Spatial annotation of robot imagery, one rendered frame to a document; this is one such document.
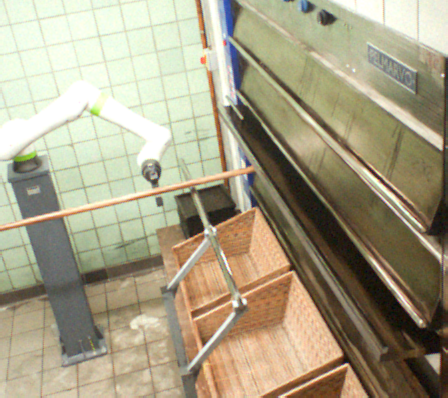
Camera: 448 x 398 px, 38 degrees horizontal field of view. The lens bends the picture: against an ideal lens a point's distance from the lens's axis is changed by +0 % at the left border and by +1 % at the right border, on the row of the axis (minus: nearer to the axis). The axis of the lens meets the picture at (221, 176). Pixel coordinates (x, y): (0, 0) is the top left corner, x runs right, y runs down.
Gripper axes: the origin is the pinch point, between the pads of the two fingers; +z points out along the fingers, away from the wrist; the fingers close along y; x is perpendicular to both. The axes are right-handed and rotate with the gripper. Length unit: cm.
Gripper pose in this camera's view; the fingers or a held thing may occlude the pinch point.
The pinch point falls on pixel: (157, 191)
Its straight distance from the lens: 288.4
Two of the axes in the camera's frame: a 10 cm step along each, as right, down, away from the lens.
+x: -9.7, 2.2, -1.3
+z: 2.1, 4.2, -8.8
